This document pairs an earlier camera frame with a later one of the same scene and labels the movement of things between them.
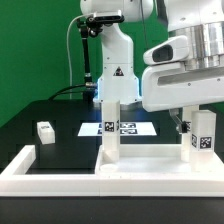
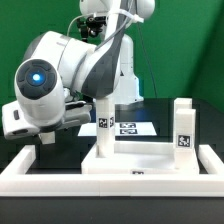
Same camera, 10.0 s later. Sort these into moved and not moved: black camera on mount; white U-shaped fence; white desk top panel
Moved: white desk top panel
Not moved: white U-shaped fence; black camera on mount
